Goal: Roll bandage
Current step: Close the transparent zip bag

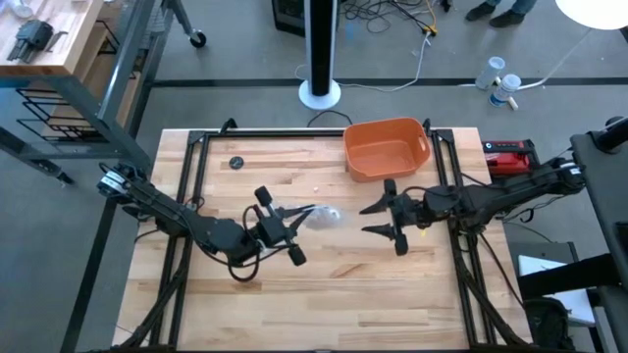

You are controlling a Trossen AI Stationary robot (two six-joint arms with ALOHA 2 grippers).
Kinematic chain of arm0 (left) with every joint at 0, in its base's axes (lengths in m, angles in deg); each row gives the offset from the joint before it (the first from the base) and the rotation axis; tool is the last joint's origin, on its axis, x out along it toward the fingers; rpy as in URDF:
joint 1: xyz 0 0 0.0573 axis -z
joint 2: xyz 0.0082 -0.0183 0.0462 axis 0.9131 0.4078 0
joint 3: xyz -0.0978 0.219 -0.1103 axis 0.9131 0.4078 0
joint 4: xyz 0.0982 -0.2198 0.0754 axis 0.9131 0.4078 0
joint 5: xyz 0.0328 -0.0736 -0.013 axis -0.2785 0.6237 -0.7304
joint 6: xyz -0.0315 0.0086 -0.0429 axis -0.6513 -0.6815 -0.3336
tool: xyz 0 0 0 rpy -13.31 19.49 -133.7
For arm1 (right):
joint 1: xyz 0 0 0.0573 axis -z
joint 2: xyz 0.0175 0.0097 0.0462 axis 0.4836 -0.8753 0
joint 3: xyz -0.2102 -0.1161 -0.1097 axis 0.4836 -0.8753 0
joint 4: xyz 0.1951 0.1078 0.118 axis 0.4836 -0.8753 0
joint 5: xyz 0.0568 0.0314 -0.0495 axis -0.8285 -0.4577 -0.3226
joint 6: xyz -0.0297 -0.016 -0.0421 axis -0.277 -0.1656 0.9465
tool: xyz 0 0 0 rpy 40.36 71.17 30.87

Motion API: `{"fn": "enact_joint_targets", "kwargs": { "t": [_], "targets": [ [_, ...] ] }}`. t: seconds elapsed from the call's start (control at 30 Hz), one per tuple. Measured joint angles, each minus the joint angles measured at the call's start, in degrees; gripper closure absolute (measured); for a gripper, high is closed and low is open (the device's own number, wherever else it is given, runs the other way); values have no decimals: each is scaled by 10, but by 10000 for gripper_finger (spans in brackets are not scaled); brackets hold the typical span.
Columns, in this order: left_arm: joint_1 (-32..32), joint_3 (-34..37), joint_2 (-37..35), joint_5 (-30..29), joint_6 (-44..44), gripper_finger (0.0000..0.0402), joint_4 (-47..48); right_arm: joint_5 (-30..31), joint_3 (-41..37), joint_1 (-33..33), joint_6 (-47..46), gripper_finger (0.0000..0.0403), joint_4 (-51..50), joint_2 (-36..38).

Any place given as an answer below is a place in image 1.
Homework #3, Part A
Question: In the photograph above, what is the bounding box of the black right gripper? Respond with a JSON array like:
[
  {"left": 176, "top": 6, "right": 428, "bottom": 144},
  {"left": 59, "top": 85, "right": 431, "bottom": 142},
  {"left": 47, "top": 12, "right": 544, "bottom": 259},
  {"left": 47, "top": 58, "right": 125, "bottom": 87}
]
[{"left": 358, "top": 177, "right": 430, "bottom": 258}]

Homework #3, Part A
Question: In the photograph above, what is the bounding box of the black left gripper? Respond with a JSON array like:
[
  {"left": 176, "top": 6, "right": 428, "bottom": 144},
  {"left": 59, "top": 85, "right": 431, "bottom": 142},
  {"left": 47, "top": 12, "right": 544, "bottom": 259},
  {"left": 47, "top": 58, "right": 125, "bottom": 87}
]
[{"left": 253, "top": 184, "right": 316, "bottom": 269}]

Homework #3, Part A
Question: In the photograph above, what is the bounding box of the clear plastic bag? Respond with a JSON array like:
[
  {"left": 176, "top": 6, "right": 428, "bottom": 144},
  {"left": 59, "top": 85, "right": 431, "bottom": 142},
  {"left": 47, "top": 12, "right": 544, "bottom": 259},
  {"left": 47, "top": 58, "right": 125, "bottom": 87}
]
[{"left": 299, "top": 203, "right": 343, "bottom": 232}]

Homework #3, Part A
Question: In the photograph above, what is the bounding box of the orange plastic basket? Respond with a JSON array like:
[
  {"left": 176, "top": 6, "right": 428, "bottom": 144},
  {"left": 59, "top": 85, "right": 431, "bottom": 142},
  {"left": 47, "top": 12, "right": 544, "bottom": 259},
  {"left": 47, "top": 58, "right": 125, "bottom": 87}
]
[{"left": 342, "top": 116, "right": 432, "bottom": 184}]

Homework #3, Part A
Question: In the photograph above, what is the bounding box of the red black tool case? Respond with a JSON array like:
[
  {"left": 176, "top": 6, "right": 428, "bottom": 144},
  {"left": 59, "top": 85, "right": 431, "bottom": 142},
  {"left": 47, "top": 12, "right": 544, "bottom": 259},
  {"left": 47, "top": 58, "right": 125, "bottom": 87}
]
[{"left": 482, "top": 138, "right": 541, "bottom": 178}]

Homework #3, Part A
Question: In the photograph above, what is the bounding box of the white paper sheet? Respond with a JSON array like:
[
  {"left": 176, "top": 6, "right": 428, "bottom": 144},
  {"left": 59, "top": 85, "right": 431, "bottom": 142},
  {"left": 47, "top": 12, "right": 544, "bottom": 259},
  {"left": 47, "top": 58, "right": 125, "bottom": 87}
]
[{"left": 517, "top": 254, "right": 598, "bottom": 328}]

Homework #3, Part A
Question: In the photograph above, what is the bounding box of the black white tower fan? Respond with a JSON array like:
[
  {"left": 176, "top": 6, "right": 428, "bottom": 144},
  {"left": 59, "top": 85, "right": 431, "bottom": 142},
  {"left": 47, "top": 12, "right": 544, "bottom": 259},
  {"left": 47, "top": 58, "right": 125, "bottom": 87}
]
[{"left": 297, "top": 0, "right": 342, "bottom": 111}]

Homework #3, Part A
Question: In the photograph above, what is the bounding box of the white canister with blue label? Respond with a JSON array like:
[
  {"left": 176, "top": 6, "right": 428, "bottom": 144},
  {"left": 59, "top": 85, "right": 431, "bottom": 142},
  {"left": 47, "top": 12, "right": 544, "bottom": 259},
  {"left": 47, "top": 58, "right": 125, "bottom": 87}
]
[{"left": 489, "top": 74, "right": 523, "bottom": 108}]

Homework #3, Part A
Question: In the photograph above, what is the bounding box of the plain white canister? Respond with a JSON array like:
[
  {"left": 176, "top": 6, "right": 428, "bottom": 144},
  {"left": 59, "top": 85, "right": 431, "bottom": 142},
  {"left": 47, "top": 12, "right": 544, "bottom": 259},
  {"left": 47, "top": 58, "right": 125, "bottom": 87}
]
[{"left": 474, "top": 56, "right": 506, "bottom": 91}]

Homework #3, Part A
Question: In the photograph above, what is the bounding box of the black bag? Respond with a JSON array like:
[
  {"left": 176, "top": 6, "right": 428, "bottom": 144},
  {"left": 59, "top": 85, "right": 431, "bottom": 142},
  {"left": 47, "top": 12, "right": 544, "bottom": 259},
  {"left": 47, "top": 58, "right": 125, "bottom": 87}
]
[{"left": 522, "top": 296, "right": 578, "bottom": 353}]

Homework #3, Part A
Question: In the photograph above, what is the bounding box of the black box on floor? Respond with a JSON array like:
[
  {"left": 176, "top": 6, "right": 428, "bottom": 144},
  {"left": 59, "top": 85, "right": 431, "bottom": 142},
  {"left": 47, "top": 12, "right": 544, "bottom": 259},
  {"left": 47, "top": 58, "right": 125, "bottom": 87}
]
[{"left": 272, "top": 0, "right": 308, "bottom": 38}]

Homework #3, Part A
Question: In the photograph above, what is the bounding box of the dark grey side table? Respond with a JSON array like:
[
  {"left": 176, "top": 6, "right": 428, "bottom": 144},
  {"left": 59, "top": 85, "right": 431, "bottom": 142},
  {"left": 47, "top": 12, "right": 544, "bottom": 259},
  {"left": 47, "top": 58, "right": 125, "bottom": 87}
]
[{"left": 568, "top": 115, "right": 628, "bottom": 353}]

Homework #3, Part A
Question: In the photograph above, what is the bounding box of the person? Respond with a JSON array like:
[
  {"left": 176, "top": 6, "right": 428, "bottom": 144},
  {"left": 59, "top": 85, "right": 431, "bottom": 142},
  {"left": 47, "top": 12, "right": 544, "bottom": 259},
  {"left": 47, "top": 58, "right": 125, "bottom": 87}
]
[{"left": 463, "top": 0, "right": 540, "bottom": 29}]

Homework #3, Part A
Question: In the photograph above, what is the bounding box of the wooden workbench top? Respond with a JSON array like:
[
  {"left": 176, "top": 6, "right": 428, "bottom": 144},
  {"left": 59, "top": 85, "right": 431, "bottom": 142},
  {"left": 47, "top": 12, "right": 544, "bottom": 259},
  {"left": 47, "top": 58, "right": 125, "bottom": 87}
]
[{"left": 0, "top": 0, "right": 105, "bottom": 78}]

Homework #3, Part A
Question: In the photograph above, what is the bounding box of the white round tabletop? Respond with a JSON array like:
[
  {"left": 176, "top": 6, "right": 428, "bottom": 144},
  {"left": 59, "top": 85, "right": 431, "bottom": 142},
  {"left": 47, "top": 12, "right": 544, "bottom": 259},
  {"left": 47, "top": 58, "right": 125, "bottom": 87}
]
[{"left": 553, "top": 0, "right": 628, "bottom": 31}]

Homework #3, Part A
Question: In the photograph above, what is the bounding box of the black tool set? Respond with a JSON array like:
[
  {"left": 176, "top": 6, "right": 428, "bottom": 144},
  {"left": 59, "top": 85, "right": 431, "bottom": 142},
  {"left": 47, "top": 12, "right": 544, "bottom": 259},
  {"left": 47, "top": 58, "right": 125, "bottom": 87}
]
[{"left": 5, "top": 19, "right": 55, "bottom": 65}]

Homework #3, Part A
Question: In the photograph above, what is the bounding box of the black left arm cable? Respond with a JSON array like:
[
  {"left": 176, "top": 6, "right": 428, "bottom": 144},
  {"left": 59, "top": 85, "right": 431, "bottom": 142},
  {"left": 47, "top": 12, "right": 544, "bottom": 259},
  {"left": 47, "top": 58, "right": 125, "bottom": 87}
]
[{"left": 226, "top": 204, "right": 262, "bottom": 284}]

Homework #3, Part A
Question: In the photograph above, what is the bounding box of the black aluminium table frame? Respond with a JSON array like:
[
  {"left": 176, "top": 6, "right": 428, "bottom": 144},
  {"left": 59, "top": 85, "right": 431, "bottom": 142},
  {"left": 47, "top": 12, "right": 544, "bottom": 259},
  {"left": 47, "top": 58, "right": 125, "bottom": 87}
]
[{"left": 92, "top": 127, "right": 536, "bottom": 353}]

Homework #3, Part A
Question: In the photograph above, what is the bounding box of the black cable loop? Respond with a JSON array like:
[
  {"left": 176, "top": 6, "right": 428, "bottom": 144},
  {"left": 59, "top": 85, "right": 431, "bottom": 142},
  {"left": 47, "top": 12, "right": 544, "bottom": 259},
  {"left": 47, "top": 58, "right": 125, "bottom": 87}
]
[{"left": 306, "top": 109, "right": 354, "bottom": 128}]

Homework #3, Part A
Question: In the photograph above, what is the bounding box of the white floor cable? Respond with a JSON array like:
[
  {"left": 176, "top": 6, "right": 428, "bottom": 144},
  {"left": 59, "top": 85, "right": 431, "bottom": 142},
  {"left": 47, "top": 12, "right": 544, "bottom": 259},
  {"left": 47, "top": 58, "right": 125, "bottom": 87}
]
[{"left": 293, "top": 31, "right": 434, "bottom": 93}]

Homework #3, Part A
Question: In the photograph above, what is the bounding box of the yellow floor cable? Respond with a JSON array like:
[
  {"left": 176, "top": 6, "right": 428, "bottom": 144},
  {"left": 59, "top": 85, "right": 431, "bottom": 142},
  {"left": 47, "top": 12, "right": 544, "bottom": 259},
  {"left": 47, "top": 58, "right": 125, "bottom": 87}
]
[{"left": 421, "top": 0, "right": 441, "bottom": 36}]

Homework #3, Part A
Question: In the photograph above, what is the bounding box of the white power cord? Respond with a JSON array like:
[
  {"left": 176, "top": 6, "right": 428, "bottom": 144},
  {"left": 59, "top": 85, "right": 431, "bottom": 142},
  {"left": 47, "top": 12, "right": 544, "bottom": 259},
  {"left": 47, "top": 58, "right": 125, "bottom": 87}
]
[{"left": 458, "top": 26, "right": 598, "bottom": 112}]

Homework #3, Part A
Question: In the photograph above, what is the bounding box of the tangle of black cables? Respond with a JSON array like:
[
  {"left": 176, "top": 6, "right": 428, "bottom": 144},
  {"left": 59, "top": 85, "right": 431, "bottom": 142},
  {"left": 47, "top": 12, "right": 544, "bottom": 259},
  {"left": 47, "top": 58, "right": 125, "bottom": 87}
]
[{"left": 340, "top": 0, "right": 445, "bottom": 36}]

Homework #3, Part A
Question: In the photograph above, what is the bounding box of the grey steel bench frame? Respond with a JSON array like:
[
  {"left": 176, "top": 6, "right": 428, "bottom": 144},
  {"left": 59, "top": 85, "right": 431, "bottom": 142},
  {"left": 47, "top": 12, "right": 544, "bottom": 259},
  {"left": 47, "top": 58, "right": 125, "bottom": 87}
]
[{"left": 0, "top": 0, "right": 208, "bottom": 190}]

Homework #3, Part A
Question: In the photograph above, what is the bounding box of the black wire rack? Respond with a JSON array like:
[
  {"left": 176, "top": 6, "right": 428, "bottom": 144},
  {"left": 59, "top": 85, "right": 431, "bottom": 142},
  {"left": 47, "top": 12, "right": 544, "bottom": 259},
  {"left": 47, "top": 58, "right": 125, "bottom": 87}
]
[{"left": 16, "top": 19, "right": 122, "bottom": 144}]

